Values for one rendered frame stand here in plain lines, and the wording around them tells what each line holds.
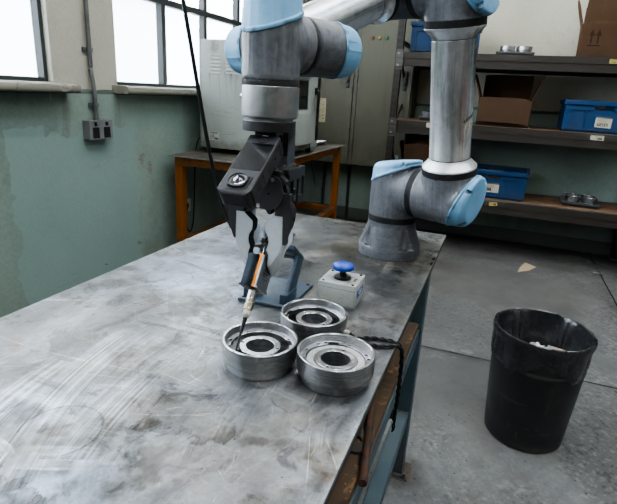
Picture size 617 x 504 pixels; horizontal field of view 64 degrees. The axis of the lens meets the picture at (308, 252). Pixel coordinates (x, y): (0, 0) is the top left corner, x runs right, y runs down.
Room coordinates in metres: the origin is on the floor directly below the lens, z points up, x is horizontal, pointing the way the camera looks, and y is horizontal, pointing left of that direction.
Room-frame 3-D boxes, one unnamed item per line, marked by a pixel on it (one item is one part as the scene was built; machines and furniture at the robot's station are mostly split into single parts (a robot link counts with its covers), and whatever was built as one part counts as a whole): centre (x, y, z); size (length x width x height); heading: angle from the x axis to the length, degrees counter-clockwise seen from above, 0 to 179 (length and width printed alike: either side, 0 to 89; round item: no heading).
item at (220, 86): (3.29, 0.31, 1.10); 0.62 x 0.61 x 0.65; 160
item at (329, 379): (0.60, -0.05, 0.82); 0.10 x 0.10 x 0.04
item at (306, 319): (0.72, -0.02, 0.82); 0.10 x 0.10 x 0.04
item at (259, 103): (0.68, 0.06, 1.15); 0.08 x 0.08 x 0.05
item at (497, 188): (4.04, -1.47, 0.56); 0.52 x 0.38 x 0.22; 67
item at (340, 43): (0.77, 0.01, 1.23); 0.11 x 0.11 x 0.08; 49
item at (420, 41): (4.22, -0.98, 1.61); 0.52 x 0.38 x 0.22; 73
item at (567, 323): (1.59, -0.84, 0.21); 0.34 x 0.34 x 0.43
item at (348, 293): (0.87, -0.07, 0.82); 0.08 x 0.07 x 0.05; 160
